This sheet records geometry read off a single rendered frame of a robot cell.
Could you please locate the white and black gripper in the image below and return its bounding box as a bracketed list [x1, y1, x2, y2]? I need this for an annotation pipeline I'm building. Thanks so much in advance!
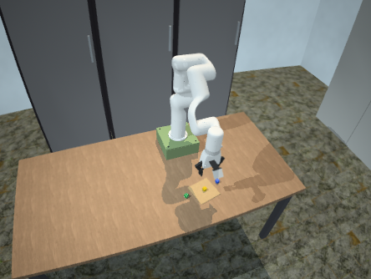
[195, 150, 225, 176]

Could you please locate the tan square mat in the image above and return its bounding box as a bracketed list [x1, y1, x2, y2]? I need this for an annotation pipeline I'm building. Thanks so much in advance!
[187, 178, 220, 205]

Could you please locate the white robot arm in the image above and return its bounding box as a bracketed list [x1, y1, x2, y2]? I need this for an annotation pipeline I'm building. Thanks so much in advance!
[169, 53, 224, 156]

